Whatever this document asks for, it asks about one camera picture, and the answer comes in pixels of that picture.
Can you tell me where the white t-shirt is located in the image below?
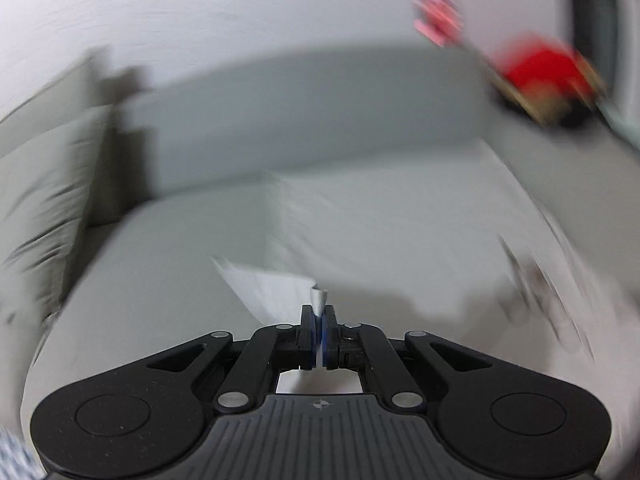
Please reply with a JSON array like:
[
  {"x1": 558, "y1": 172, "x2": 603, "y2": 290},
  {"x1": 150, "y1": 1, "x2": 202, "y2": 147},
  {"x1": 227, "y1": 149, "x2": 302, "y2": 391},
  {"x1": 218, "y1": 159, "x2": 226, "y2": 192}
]
[{"x1": 213, "y1": 144, "x2": 599, "y2": 390}]

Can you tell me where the grey sofa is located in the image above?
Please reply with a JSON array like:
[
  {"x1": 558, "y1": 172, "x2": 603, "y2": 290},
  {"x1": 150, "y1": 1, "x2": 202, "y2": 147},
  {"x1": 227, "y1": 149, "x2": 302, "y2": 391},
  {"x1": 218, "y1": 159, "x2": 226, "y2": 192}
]
[{"x1": 19, "y1": 44, "x2": 640, "y2": 461}]

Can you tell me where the grey throw pillow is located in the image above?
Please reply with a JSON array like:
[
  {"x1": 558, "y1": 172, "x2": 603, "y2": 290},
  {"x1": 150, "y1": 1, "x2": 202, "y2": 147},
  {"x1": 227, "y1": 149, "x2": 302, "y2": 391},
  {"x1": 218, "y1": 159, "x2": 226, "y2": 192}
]
[
  {"x1": 1, "y1": 106, "x2": 112, "y2": 324},
  {"x1": 1, "y1": 48, "x2": 108, "y2": 132}
]

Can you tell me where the patterned blue white rug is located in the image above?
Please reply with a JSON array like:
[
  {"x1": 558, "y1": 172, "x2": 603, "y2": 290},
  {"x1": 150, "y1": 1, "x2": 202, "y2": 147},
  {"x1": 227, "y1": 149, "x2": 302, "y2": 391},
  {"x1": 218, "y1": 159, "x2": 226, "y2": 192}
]
[{"x1": 0, "y1": 428, "x2": 47, "y2": 480}]

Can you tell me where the tan folded garment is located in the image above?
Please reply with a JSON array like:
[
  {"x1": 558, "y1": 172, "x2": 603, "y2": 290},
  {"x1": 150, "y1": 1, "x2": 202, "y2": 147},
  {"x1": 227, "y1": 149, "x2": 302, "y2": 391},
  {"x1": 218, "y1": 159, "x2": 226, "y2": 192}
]
[{"x1": 491, "y1": 65, "x2": 606, "y2": 116}]

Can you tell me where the black folded garment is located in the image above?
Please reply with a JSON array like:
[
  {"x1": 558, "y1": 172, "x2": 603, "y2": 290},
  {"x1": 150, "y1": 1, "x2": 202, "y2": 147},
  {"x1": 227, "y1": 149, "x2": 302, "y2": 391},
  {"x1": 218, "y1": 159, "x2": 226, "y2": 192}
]
[{"x1": 496, "y1": 93, "x2": 600, "y2": 130}]

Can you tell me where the red folded garment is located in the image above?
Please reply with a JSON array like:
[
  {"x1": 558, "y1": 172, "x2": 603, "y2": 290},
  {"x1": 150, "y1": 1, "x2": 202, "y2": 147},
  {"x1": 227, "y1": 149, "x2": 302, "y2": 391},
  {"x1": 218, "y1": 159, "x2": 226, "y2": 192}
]
[{"x1": 489, "y1": 34, "x2": 602, "y2": 100}]

